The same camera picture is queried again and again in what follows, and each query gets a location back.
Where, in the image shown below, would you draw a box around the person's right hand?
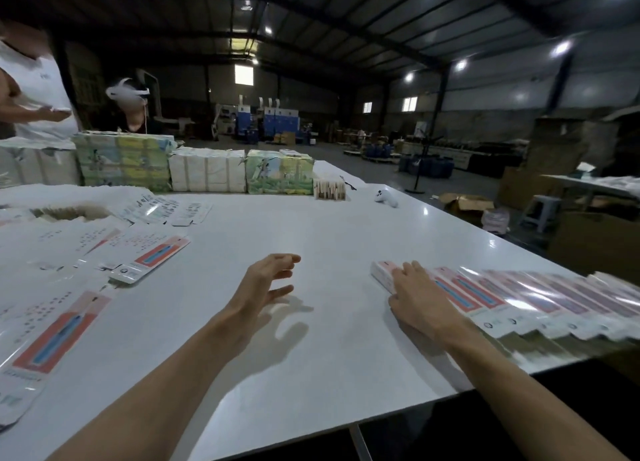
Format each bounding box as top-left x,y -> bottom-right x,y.
388,260 -> 471,351

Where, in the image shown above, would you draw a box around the person's left hand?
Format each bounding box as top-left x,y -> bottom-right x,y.
225,252 -> 302,329

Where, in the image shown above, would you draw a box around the pile of carton blanks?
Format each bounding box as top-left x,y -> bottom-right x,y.
0,186 -> 213,427

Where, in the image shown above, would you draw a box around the person's right forearm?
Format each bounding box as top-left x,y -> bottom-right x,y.
443,328 -> 626,461

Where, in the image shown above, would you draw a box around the person's left forearm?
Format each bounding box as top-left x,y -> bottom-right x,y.
50,310 -> 256,461

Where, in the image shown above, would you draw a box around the open cardboard box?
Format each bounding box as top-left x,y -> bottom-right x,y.
437,193 -> 496,225

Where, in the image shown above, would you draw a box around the white plastic bags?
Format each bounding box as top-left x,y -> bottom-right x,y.
482,209 -> 511,235

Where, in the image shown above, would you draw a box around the green printed carton bundle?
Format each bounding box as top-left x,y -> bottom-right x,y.
245,149 -> 316,196

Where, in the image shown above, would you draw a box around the small beige card stack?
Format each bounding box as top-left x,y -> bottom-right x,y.
314,179 -> 347,201

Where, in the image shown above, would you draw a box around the row of white cartons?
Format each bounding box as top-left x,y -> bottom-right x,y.
168,147 -> 247,194
0,141 -> 81,187

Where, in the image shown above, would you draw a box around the blue bins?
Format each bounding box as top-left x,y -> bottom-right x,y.
398,154 -> 453,179

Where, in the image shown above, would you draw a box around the black floor stand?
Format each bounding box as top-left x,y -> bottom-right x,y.
405,126 -> 446,195

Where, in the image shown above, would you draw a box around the white stool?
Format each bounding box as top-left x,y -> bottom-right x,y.
518,194 -> 561,235

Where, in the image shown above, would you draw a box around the blue machine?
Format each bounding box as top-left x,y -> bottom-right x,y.
235,98 -> 301,142

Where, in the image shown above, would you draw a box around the tall cardboard box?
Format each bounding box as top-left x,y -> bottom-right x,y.
498,116 -> 591,212

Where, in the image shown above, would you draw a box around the large cardboard box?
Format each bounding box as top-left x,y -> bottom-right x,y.
548,211 -> 640,282

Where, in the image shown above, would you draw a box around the green yellow carton bundle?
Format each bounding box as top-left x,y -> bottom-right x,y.
73,131 -> 176,193

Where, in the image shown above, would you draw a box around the pile of white sheets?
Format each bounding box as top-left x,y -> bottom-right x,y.
575,174 -> 640,197

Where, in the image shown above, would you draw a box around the white headset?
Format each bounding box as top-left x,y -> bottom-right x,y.
106,78 -> 151,102

